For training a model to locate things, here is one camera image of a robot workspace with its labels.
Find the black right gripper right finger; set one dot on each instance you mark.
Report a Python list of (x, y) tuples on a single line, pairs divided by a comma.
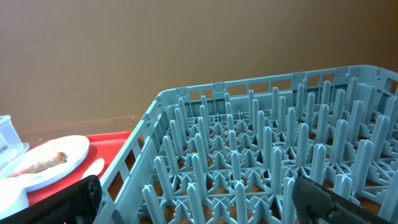
[(313, 203)]

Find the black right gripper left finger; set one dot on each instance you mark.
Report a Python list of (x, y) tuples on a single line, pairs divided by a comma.
[(77, 203)]

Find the brown sweet potato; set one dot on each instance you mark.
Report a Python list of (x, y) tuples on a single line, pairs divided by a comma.
[(40, 165)]

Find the light blue bowl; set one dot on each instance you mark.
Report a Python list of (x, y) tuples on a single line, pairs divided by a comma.
[(13, 197)]

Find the grey dishwasher rack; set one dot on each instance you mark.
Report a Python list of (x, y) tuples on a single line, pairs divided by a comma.
[(231, 151)]

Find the white plastic spoon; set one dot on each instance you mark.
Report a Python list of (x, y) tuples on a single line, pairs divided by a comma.
[(95, 168)]

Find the light blue plate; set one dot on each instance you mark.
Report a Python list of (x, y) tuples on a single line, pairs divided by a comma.
[(76, 147)]

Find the red plastic tray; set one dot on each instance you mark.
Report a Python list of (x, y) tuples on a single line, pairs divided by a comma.
[(105, 145)]

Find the clear plastic bin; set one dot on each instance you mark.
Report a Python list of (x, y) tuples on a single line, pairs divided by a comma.
[(11, 144)]

